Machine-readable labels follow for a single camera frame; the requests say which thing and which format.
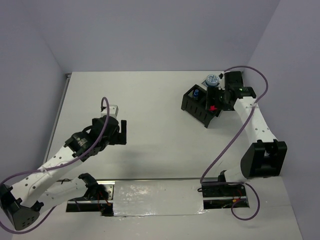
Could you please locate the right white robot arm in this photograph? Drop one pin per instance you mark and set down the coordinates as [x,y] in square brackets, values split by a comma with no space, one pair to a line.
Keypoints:
[265,155]

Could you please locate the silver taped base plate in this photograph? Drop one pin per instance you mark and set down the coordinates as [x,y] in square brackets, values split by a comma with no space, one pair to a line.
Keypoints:
[157,198]

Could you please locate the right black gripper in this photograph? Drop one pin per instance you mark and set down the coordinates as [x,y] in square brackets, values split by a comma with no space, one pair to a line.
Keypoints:
[214,92]

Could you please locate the white mesh organizer box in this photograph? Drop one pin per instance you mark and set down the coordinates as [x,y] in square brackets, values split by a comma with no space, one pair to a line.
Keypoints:
[221,86]

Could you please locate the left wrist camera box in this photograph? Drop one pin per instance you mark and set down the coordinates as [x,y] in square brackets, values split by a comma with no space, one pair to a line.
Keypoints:
[113,111]

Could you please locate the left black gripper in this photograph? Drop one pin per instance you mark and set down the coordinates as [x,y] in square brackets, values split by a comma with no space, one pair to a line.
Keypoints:
[119,138]

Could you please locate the pink cap highlighter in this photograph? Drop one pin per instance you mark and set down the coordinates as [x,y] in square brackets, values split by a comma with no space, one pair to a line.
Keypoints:
[213,108]

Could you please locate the blue round tape tub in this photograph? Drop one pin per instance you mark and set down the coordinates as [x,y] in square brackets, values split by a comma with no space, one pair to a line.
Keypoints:
[212,80]

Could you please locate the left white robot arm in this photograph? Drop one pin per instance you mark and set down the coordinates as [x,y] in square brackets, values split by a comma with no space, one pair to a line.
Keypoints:
[24,201]

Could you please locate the clear glue bottle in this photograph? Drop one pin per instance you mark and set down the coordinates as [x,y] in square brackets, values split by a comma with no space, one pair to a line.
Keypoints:
[195,94]

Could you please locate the black slotted organizer box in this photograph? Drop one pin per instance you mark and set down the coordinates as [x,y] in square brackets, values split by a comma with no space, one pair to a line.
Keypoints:
[197,107]

